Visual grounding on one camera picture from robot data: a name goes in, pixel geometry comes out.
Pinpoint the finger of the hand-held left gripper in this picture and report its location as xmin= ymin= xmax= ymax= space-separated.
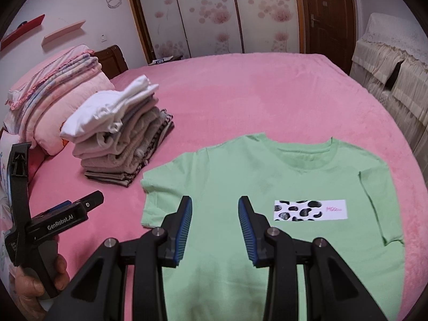
xmin=68 ymin=190 xmax=104 ymax=213

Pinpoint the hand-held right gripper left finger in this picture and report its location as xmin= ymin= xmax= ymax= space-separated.
xmin=45 ymin=196 xmax=193 ymax=321

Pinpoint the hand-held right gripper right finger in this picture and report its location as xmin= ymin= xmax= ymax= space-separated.
xmin=237 ymin=195 xmax=382 ymax=321

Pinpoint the green t-shirt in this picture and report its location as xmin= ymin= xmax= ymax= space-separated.
xmin=140 ymin=133 xmax=407 ymax=321

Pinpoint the stack of folded clothes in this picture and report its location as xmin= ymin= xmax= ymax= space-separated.
xmin=59 ymin=75 xmax=175 ymax=188

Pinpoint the person's left hand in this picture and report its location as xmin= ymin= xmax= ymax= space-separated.
xmin=14 ymin=254 xmax=71 ymax=321

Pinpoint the printed white cloth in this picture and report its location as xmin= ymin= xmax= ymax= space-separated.
xmin=0 ymin=120 xmax=14 ymax=204

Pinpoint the peach folded quilt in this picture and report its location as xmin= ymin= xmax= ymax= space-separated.
xmin=32 ymin=70 xmax=116 ymax=156

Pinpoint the pink bed blanket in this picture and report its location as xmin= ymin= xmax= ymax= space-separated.
xmin=25 ymin=53 xmax=425 ymax=321

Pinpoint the pink frilled folded blanket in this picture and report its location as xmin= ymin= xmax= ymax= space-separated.
xmin=5 ymin=44 xmax=102 ymax=112

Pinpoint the wooden bed headboard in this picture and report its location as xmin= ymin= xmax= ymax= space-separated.
xmin=94 ymin=44 xmax=129 ymax=80

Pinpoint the blue and white box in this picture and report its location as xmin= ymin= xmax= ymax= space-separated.
xmin=149 ymin=56 xmax=183 ymax=66

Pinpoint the beige cloth covered furniture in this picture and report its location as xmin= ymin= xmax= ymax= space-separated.
xmin=349 ymin=13 xmax=428 ymax=188

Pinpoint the floral sliding door wardrobe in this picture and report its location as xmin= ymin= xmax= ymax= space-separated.
xmin=124 ymin=0 xmax=308 ymax=66

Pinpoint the brown wooden door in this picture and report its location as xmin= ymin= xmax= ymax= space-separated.
xmin=297 ymin=0 xmax=357 ymax=74

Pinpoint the pink wall shelf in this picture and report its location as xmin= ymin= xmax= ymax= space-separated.
xmin=42 ymin=20 xmax=87 ymax=47

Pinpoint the red wall shelf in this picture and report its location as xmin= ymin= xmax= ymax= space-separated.
xmin=0 ymin=14 xmax=45 ymax=51

